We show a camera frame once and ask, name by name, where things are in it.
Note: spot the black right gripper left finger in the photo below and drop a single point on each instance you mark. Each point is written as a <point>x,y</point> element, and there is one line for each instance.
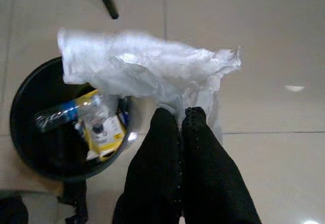
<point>155,173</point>

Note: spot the yellow and white carton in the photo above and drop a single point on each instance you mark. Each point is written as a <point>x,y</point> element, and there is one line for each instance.
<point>109,132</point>

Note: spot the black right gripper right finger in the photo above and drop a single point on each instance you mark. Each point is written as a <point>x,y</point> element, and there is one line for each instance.
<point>210,183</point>

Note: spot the clear plastic bottle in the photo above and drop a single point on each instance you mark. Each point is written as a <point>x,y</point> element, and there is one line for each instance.
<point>58,114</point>

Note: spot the black round rubbish bin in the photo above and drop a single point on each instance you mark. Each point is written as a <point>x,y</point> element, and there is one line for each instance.
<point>38,81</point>

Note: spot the white plastic bag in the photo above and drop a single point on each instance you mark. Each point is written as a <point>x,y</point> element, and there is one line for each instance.
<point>142,64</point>

